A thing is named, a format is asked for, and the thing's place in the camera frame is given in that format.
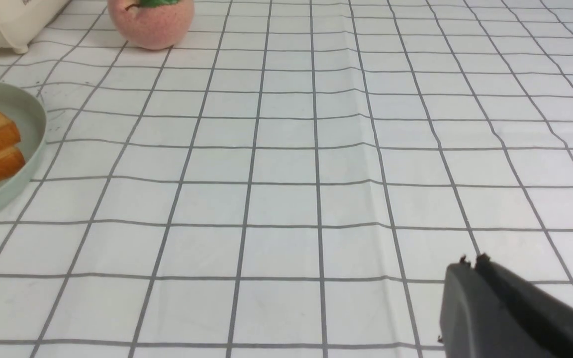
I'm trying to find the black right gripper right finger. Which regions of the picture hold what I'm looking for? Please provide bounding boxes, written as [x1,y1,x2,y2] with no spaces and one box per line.
[475,254,573,358]

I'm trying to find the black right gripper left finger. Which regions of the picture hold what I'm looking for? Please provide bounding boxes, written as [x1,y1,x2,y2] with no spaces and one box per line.
[439,257,554,358]

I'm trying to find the pink peach with leaf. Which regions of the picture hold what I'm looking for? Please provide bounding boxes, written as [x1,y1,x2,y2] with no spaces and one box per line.
[107,0,194,51]

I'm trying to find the light green plate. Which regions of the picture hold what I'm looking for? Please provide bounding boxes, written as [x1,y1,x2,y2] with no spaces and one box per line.
[0,82,47,212]

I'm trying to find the cream white toaster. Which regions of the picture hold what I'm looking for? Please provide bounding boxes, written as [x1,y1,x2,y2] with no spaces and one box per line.
[0,0,69,54]

